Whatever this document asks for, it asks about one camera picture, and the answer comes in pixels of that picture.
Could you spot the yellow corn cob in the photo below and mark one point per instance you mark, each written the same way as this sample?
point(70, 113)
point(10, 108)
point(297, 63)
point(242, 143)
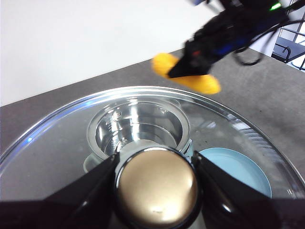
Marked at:
point(205, 83)

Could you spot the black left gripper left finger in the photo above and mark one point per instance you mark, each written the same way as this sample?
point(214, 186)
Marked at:
point(59, 212)

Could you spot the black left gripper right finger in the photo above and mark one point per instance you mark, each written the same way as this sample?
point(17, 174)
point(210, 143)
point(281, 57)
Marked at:
point(238, 210)

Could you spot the blue round plate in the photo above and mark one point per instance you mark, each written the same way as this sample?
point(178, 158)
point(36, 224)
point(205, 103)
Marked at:
point(233, 167)

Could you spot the glass lid with green knob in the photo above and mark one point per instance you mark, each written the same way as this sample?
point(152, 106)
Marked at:
point(157, 186)

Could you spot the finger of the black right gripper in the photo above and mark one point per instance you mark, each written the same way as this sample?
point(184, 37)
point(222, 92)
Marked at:
point(190, 68)

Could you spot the black metal rack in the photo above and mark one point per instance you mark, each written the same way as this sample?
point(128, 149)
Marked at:
point(288, 45)

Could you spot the pale green electric steamer pot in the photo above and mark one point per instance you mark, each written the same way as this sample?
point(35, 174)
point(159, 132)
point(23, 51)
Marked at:
point(143, 128)

